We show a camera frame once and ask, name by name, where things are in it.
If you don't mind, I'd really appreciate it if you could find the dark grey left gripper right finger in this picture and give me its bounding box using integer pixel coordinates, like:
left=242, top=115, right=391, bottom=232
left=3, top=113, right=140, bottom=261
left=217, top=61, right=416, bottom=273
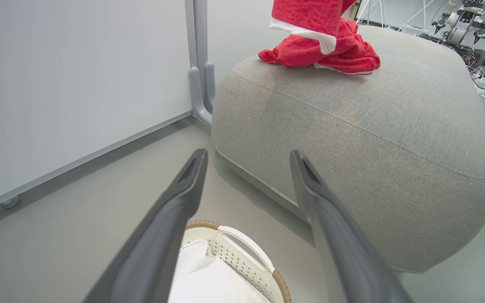
left=289, top=149, right=414, bottom=303

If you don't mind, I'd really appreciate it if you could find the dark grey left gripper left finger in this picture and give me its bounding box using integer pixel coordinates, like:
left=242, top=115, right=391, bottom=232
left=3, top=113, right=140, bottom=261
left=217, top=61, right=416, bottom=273
left=82, top=148, right=209, bottom=303

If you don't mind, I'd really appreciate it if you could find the red garment with white stripes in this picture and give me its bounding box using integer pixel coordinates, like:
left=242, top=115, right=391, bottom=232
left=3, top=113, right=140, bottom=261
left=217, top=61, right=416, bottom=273
left=258, top=0, right=381, bottom=77

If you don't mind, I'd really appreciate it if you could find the white cloth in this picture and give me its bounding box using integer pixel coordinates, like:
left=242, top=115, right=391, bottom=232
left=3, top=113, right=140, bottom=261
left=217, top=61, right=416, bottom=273
left=167, top=239, right=271, bottom=303

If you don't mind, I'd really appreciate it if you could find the grey fabric sofa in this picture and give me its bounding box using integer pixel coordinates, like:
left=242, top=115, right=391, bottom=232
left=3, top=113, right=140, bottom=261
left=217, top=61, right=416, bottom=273
left=211, top=24, right=485, bottom=274

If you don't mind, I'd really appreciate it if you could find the white laundry basket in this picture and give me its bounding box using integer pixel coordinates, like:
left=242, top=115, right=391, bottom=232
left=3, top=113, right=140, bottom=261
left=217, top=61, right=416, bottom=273
left=181, top=220, right=292, bottom=303

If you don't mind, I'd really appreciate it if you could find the grey background robot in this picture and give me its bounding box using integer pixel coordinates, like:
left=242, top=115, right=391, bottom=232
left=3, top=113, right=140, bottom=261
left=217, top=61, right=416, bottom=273
left=431, top=0, right=485, bottom=48

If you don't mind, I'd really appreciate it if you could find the grey partition post with feet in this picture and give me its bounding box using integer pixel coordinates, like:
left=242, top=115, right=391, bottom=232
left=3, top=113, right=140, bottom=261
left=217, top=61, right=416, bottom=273
left=184, top=0, right=217, bottom=127

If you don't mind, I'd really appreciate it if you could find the white metal rack frame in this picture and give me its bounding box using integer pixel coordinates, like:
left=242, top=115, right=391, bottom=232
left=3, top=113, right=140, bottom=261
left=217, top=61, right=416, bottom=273
left=355, top=0, right=437, bottom=28

